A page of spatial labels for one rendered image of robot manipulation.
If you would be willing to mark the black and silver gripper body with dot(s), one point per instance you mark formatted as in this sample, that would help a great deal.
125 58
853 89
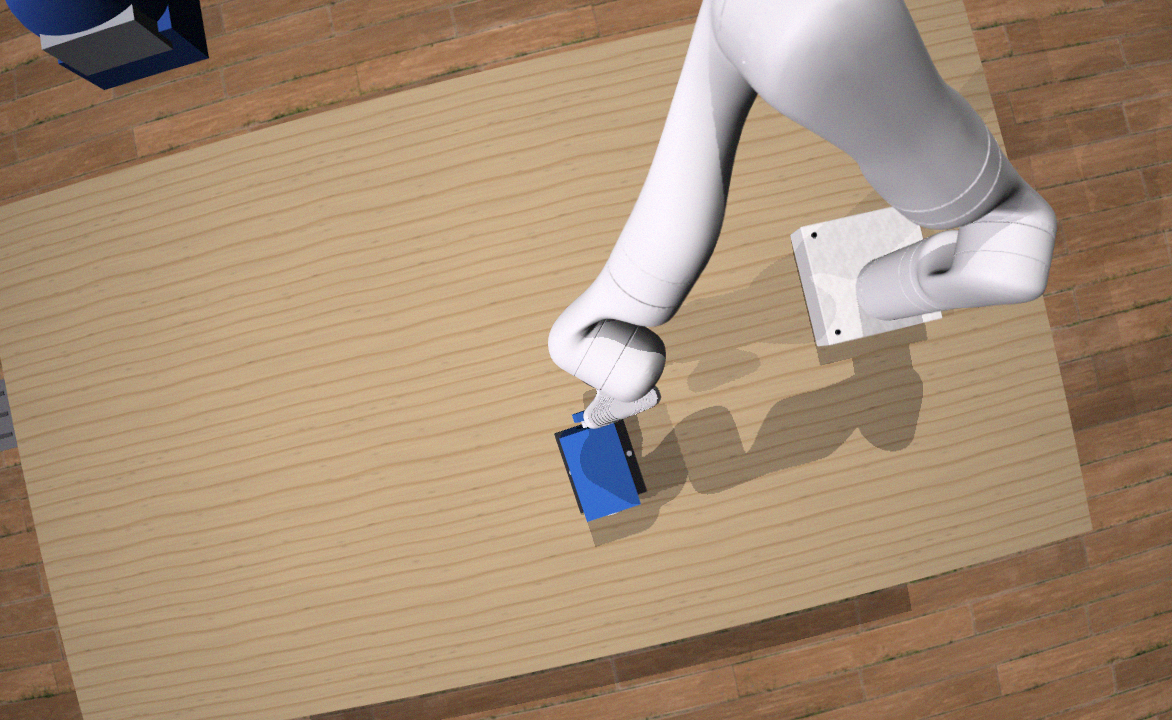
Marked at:
605 410

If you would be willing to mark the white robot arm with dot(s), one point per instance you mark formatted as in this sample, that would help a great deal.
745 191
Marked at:
858 74

